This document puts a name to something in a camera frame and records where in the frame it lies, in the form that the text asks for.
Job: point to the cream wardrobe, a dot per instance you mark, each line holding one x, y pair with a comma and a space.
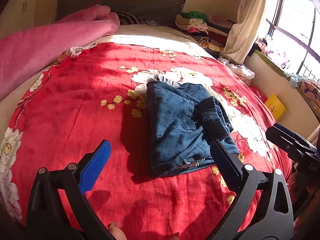
18, 15

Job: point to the pink quilt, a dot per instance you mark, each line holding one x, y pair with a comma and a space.
25, 53

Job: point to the cream curtain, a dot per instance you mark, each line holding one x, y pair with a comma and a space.
243, 34

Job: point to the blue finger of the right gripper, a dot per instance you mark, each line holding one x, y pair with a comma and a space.
283, 135
289, 149

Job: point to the yellow box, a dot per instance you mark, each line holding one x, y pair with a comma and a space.
275, 106

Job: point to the dark grey headboard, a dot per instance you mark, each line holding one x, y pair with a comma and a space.
161, 11

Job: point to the red floral blanket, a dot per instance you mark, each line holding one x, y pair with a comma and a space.
100, 94

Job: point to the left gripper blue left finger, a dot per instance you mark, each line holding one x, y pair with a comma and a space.
93, 165

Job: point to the left hand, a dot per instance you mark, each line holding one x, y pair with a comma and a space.
116, 231

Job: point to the stack of folded clothes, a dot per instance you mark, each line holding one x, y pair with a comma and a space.
209, 32

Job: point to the blue denim lace-hem pants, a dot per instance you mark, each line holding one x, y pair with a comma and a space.
185, 121

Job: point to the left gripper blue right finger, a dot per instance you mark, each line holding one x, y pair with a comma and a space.
228, 165

